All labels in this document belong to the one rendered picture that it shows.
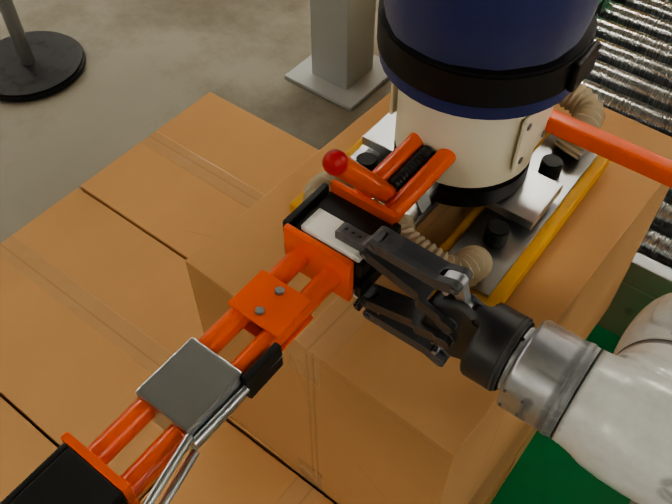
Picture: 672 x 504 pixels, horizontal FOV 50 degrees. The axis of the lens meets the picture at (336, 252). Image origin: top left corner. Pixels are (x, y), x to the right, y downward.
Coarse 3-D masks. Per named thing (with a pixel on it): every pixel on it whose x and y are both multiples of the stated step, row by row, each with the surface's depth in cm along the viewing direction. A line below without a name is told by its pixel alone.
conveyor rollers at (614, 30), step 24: (624, 0) 200; (648, 0) 197; (600, 24) 190; (624, 24) 195; (648, 24) 191; (600, 48) 184; (624, 48) 183; (648, 48) 186; (600, 72) 178; (624, 72) 177; (648, 72) 180; (600, 96) 172; (624, 96) 171; (648, 96) 174; (648, 120) 168; (648, 240) 144
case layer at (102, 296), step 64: (192, 128) 165; (256, 128) 165; (128, 192) 152; (192, 192) 152; (256, 192) 152; (0, 256) 141; (64, 256) 141; (128, 256) 141; (0, 320) 132; (64, 320) 132; (128, 320) 132; (192, 320) 132; (0, 384) 124; (64, 384) 124; (128, 384) 124; (0, 448) 116; (128, 448) 116; (256, 448) 116; (512, 448) 139
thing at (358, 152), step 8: (360, 144) 99; (352, 152) 98; (360, 152) 97; (368, 152) 93; (376, 152) 97; (360, 160) 92; (368, 160) 92; (376, 160) 93; (368, 168) 92; (296, 200) 92; (376, 200) 92
